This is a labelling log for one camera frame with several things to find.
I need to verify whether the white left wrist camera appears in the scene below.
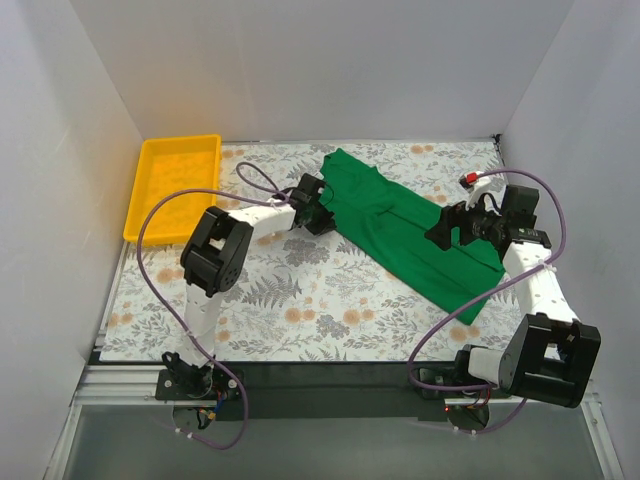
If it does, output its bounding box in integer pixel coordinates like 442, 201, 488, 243
278, 187, 299, 209

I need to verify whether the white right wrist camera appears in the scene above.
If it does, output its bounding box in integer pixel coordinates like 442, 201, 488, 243
459, 171, 491, 210

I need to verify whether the green t shirt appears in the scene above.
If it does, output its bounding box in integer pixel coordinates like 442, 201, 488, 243
320, 149, 505, 313

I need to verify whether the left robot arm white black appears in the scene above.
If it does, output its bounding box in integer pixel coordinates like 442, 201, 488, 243
162, 174, 335, 400

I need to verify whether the floral table mat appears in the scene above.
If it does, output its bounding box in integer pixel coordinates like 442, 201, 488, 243
96, 141, 521, 363

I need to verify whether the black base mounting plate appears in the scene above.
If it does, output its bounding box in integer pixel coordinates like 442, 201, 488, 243
154, 358, 512, 421

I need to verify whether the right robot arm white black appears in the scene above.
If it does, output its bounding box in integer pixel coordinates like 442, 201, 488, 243
425, 174, 601, 408

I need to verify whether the yellow plastic tray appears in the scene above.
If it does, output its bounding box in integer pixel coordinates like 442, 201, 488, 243
123, 134, 221, 246

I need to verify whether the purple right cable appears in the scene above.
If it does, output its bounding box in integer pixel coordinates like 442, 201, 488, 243
406, 169, 569, 434

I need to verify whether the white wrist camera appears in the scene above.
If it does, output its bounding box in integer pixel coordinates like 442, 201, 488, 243
278, 187, 299, 209
459, 171, 491, 210

